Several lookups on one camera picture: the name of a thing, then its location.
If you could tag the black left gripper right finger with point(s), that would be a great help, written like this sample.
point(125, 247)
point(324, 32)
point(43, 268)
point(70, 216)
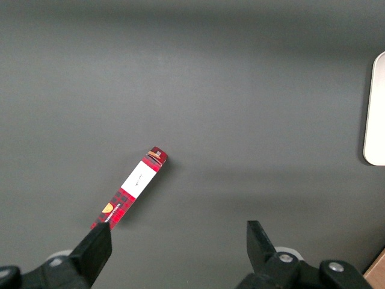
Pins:
point(261, 250)

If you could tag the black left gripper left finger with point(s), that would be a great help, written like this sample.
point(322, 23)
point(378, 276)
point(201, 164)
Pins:
point(90, 256)

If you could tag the red plaid carton box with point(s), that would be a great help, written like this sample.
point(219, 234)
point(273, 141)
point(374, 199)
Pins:
point(136, 182)

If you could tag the beige rectangular tray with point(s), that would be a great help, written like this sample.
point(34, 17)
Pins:
point(376, 114)

